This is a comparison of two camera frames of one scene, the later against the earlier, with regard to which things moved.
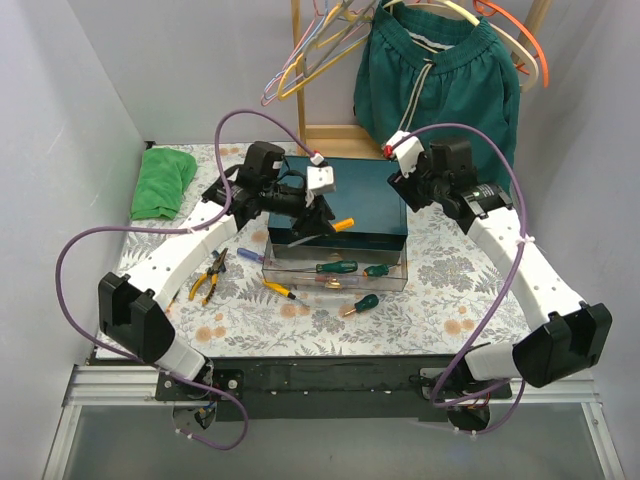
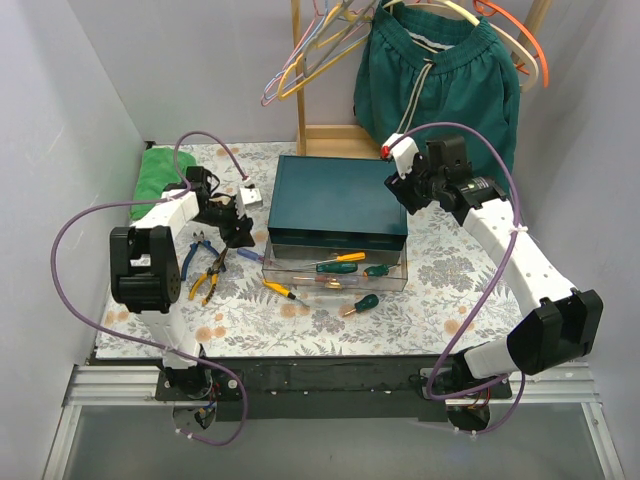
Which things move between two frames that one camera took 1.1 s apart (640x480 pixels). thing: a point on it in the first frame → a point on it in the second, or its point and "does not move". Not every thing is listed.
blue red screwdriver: x=252 y=255 does not move
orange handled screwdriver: x=343 y=224 → x=345 y=257
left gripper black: x=310 y=214 → x=235 y=230
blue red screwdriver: x=317 y=278 does not move
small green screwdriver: x=379 y=270 does not move
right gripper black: x=405 y=185 does not move
